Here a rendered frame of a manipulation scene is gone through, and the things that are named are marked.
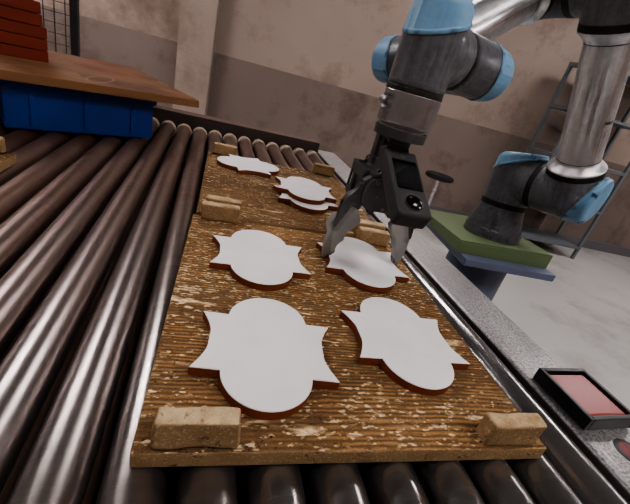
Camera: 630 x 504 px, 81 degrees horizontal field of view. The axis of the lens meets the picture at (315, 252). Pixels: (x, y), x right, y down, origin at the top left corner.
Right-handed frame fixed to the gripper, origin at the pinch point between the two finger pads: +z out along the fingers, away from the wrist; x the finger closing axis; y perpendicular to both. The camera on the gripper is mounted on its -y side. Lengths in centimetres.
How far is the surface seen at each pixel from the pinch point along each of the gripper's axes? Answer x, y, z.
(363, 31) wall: -89, 349, -67
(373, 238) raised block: -4.8, 8.6, -0.6
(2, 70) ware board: 64, 40, -9
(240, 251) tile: 18.5, -2.3, -0.1
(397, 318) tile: -0.3, -14.1, -0.3
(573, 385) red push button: -21.5, -21.9, 1.4
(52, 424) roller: 31.5, -27.0, 2.7
